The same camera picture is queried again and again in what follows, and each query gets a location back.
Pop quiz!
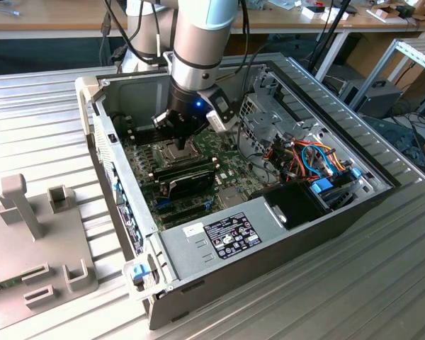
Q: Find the CPU with silver top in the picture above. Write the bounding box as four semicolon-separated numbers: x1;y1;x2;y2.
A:
166;145;189;161

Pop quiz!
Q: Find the CPU socket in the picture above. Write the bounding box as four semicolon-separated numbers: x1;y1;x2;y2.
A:
155;140;199;169

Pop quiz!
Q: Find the RAM slot with white clips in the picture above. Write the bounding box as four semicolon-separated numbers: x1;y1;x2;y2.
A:
129;129;160;140
127;125;160;134

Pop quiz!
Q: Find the black RAM slot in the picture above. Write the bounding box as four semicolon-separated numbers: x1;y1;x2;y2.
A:
151;157;215;175
128;127;160;137
152;162;217;181
152;159;216;178
130;130;162;142

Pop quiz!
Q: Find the green motherboard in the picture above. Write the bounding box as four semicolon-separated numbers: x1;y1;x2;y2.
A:
122;118;283;231

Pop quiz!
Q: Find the black graphics card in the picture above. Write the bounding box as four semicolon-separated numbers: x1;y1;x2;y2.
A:
159;169;216;201

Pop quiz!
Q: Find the silver perforated drive cage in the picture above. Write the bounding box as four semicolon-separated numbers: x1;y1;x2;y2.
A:
237;63;329;157

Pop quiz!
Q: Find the silver chipset heatsink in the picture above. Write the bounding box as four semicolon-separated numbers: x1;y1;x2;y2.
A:
217;186;244;210

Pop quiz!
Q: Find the black expansion slot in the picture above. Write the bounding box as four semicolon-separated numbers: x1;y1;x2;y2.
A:
161;212;207;230
161;202;207;220

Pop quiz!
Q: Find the black tripod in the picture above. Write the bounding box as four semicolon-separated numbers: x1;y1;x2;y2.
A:
306;0;353;77

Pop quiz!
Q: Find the grey power supply with label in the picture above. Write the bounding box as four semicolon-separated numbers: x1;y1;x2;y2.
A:
149;196;290;284

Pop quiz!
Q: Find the hard disk in blue carrier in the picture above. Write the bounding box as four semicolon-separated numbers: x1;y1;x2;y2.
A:
310;168;363;213

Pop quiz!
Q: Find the small white box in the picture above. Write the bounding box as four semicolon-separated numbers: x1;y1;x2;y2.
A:
300;2;329;21

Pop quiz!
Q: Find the wooden desk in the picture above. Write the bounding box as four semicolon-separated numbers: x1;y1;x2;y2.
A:
0;0;425;81

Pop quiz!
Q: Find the blue case latch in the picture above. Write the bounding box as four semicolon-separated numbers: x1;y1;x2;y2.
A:
132;263;153;284

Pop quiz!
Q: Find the open grey PC case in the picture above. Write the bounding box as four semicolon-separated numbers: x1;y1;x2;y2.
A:
74;60;402;332

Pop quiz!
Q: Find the large brown cardboard box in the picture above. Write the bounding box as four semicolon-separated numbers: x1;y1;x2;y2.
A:
346;32;425;94

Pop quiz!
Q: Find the black equipment case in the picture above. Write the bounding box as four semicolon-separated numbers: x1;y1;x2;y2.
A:
356;78;404;120

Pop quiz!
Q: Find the grey parts rack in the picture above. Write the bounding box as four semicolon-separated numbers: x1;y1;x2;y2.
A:
0;173;100;336

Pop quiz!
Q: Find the open flat cardboard box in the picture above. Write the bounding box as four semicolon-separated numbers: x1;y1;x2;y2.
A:
366;2;400;24

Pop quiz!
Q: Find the green RAM stick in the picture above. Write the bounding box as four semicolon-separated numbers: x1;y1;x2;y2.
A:
0;278;24;295

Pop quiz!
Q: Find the small grey wrist camera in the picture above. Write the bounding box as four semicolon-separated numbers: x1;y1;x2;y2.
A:
151;111;170;130

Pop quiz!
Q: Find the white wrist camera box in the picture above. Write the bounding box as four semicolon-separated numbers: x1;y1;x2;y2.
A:
204;90;241;135

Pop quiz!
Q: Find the black case cable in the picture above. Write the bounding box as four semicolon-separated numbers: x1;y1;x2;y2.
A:
110;111;135;125

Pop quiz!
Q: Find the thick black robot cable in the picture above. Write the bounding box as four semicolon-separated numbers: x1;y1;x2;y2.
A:
229;0;283;82

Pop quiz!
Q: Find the grey cable with connector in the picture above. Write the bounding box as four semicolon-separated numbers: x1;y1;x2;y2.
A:
98;0;113;68

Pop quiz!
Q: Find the blue wire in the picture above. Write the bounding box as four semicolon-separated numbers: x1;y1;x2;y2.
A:
300;144;336;178

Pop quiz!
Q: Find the orange wire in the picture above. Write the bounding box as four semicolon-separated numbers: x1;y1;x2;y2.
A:
290;140;343;171

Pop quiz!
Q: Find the aluminium profile frame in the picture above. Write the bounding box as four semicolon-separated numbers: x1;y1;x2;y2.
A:
348;37;425;114

